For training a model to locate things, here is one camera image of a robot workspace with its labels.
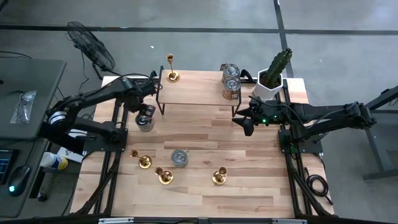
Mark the plain silver tin can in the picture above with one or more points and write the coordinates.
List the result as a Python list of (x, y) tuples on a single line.
[(145, 125)]

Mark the clear plastic bag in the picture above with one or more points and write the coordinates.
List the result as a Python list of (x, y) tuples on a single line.
[(23, 107)]

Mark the white printed card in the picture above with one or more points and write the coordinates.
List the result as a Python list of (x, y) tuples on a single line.
[(70, 154)]

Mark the black caster wheel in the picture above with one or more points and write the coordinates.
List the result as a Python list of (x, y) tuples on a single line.
[(42, 197)]

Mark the silver aluminium bracket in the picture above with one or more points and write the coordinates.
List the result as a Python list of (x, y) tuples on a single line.
[(116, 220), (289, 221)]

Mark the glass jar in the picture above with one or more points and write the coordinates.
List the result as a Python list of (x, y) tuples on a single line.
[(230, 71)]

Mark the white yellow wipes canister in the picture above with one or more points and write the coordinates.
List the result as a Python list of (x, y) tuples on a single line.
[(53, 160)]

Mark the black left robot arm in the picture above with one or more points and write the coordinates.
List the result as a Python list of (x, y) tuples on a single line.
[(96, 93)]

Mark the gold brass candlestick holder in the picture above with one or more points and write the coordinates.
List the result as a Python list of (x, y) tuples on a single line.
[(173, 76), (166, 177), (218, 178), (145, 162)]

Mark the dark metal table frame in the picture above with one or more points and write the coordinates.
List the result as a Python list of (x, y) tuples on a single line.
[(373, 143)]

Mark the black metal table frame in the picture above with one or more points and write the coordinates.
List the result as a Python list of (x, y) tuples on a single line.
[(124, 146)]

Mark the white hexagonal plant pot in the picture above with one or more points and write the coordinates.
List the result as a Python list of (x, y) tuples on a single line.
[(261, 91)]

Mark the black keyboard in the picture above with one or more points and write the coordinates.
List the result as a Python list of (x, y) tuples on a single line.
[(4, 165)]

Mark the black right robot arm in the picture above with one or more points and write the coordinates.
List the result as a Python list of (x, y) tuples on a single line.
[(326, 113)]

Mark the black computer mouse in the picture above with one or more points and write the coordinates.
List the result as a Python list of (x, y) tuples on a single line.
[(18, 180)]

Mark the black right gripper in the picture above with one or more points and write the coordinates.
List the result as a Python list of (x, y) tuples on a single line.
[(264, 115)]

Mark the wooden shelf black metal legs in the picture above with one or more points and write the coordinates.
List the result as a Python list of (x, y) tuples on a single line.
[(196, 87)]

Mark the black floor fan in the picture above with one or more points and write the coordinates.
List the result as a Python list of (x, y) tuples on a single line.
[(91, 46)]

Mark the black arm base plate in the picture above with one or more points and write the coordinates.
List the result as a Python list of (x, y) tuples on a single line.
[(102, 146), (311, 146)]

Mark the silver tin can green label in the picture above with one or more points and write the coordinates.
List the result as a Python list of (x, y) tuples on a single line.
[(179, 158)]

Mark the tin can orange heart label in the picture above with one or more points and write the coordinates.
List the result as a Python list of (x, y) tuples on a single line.
[(231, 88)]

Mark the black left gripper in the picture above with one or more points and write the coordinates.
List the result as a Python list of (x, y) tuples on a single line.
[(145, 109)]

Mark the green cactus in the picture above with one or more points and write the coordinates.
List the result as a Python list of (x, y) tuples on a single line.
[(278, 67)]

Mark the grey desk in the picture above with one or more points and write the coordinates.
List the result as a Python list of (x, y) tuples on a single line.
[(34, 81)]

